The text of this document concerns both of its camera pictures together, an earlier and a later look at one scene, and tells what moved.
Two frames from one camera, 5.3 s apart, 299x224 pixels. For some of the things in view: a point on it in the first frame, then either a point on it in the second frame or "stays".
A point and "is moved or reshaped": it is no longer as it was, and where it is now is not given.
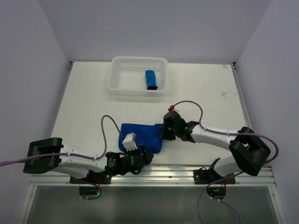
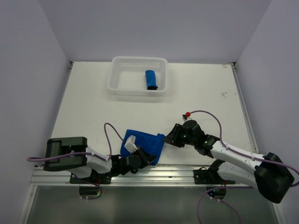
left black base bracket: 93,178 stays
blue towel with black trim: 151,80 stays
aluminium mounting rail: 164,175 stays
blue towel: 147,135 is moved or reshaped
